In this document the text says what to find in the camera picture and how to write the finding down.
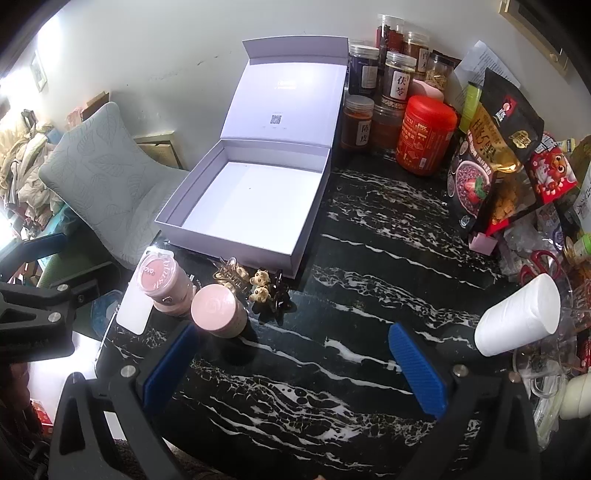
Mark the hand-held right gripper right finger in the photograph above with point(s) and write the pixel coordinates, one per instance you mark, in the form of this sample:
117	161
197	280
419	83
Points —
418	369

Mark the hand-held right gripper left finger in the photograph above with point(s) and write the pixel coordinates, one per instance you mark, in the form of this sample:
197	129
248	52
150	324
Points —
168	364

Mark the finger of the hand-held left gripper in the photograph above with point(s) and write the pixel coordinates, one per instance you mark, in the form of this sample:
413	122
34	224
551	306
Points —
46	304
41	248

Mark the pink and cream jar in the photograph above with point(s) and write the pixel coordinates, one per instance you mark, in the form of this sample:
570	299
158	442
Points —
217	309

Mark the pink-lidded lavender jar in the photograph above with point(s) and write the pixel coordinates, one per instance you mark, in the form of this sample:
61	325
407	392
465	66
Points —
159	277

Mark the gold hair claw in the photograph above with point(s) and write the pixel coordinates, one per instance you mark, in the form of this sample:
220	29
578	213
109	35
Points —
228	277

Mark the black bear hair clip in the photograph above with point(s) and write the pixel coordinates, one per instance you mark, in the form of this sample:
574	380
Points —
261	282

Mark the lavender gift box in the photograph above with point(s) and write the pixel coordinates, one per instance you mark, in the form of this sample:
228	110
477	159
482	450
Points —
249	194

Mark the white card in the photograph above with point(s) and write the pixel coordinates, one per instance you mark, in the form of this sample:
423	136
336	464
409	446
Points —
131	314

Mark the grey leaf pattern cushion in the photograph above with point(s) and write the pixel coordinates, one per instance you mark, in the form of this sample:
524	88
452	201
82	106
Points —
106	175

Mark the pile of clothes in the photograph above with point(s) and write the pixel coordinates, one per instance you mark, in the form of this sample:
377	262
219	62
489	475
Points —
23	152

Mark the small pink box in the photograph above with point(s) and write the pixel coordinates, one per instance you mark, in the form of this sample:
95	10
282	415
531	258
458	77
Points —
482	243

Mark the wooden board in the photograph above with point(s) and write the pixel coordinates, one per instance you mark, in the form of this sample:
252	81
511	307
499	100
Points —
94	105

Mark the wooden frames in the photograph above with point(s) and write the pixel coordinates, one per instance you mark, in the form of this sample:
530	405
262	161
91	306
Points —
159	150

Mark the white bottle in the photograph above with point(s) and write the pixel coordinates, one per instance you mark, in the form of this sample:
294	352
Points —
577	394

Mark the orange snack bag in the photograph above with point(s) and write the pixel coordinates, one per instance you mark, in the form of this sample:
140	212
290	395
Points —
505	205

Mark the green-capped bottle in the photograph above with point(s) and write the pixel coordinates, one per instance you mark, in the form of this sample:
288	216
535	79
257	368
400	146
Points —
581	248

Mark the red canister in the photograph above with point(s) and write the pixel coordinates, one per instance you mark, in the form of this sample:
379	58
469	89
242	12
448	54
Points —
425	136

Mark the red cartoon packet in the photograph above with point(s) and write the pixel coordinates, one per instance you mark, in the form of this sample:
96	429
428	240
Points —
551	173

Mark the reddish brown jar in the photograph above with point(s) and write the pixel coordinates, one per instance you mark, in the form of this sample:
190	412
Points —
388	127

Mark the black snack bag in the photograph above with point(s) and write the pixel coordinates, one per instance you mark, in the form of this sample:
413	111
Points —
512	110

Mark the green tube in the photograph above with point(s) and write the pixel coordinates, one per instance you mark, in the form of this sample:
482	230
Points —
473	99

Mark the pink container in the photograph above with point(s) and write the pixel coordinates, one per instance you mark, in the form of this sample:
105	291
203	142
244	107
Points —
427	91

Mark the white-label clear jar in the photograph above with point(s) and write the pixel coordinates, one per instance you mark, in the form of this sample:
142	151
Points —
399	78

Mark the jar of yellow slices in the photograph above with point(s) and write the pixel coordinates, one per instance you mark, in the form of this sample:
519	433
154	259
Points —
441	71

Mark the dark purple jar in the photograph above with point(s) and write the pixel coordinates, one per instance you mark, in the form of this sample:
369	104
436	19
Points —
363	67

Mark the printed paper sheet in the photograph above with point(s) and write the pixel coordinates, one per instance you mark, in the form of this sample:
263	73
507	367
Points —
485	64

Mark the clear jar with brown contents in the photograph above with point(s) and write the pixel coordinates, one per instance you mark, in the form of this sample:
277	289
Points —
415	46

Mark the tall jar with red contents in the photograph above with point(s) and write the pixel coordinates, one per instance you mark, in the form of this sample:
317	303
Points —
388	32

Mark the wall picture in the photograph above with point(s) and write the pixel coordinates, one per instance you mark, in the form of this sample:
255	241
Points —
39	71

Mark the wooden window frame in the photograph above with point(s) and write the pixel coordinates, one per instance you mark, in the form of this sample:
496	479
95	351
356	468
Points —
540	34

